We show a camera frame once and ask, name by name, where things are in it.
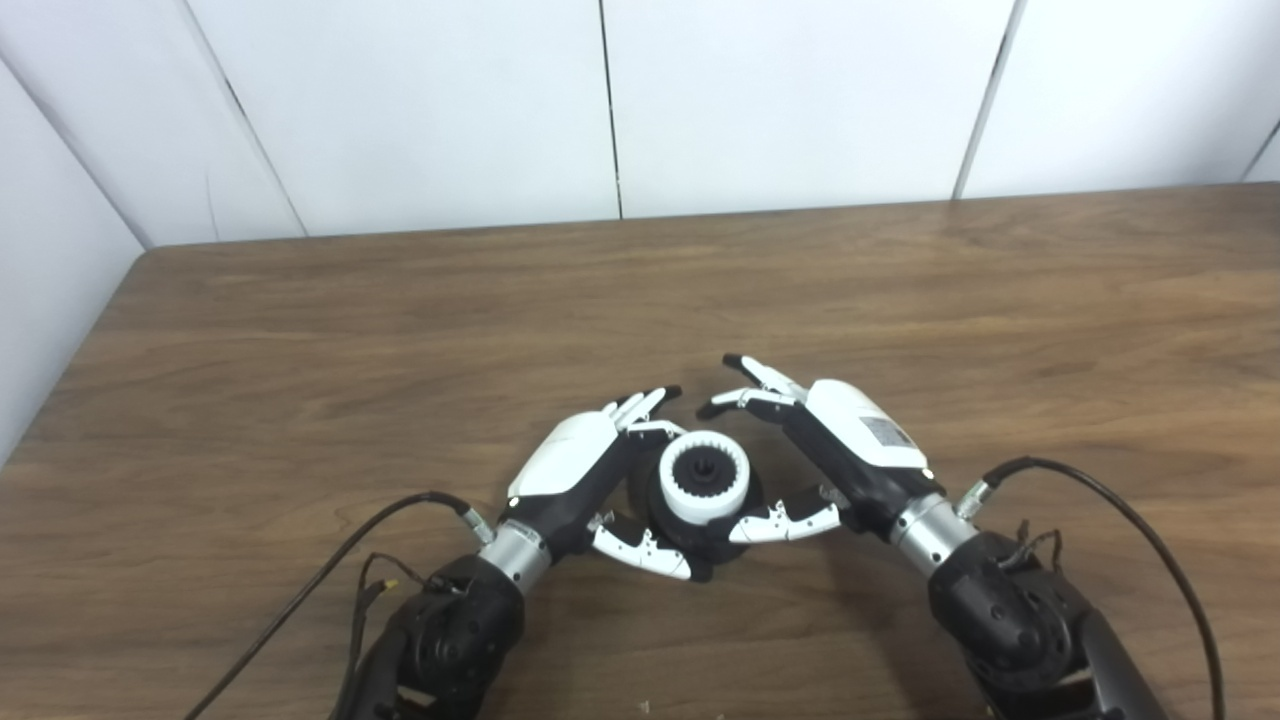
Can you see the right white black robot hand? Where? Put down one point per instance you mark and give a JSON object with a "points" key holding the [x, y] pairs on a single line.
{"points": [[860, 450]]}

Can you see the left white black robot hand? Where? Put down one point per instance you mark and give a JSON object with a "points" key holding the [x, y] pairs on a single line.
{"points": [[570, 470]]}

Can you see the round black plastic part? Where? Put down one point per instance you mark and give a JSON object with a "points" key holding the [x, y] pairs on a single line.
{"points": [[705, 478]]}

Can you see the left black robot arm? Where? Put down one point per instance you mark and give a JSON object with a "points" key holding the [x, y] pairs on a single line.
{"points": [[450, 640]]}

